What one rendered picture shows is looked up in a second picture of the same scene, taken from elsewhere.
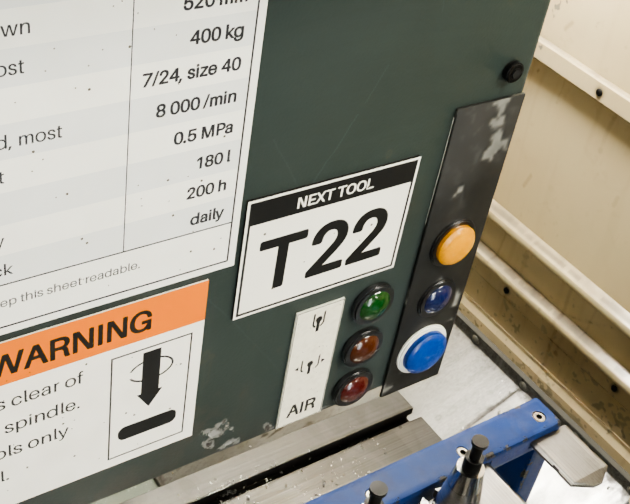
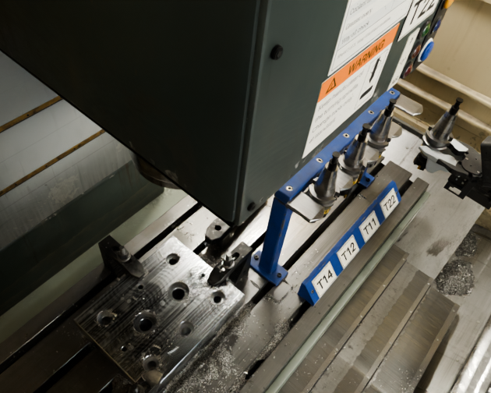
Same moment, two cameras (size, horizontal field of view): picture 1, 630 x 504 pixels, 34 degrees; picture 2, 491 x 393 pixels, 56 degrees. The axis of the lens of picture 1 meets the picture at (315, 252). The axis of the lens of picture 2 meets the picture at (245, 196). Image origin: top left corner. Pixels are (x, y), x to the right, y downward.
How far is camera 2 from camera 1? 0.33 m
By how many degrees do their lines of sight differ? 17
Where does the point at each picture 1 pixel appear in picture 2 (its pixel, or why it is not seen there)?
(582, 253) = not seen: hidden behind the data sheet
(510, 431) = (384, 100)
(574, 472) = (411, 110)
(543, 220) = not seen: hidden behind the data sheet
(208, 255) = (404, 11)
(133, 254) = (391, 12)
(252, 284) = (407, 23)
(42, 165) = not seen: outside the picture
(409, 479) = (356, 126)
